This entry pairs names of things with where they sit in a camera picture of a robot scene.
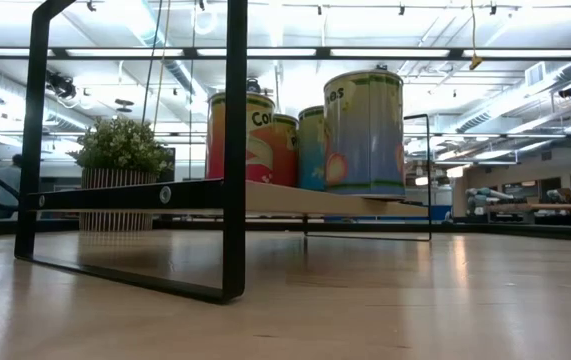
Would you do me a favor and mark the Peaches label orange tin can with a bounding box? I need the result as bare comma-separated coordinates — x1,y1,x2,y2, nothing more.
272,113,300,188

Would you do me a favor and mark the Tomatoes label tin can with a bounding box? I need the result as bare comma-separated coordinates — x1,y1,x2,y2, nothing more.
322,69,407,201

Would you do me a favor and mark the black ceiling light track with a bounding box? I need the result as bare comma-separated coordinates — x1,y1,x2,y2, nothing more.
314,1,571,17

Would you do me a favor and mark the person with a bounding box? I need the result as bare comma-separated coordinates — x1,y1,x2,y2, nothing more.
0,153,23,220

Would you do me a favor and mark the black hanging cable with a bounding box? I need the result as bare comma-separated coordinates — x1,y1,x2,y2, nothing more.
140,0,165,125

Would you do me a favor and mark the green plant in ribbed pot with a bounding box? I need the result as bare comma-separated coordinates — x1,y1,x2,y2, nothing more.
67,116,175,234

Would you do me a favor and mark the tan hanging cord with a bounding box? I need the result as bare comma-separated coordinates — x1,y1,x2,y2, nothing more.
152,0,172,134

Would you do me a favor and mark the Berries label blue tin can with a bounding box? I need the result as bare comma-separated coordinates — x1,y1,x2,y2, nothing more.
297,105,327,192

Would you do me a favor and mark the black rig light bar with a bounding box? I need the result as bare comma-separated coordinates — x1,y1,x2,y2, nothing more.
0,46,571,63

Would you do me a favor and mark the yellow hanging power cord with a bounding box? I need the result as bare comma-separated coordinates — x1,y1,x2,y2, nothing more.
467,0,484,72

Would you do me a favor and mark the black table edge rail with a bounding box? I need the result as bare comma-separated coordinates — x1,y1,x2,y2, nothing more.
0,217,571,245

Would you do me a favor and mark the white duct vent grille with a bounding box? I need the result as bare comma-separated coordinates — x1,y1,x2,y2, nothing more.
524,61,548,88

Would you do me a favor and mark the Corn label tin can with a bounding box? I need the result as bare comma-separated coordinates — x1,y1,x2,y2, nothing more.
205,91,276,184

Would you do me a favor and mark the wooden shelf with black frame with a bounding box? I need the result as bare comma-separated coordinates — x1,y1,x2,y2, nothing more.
13,0,434,306

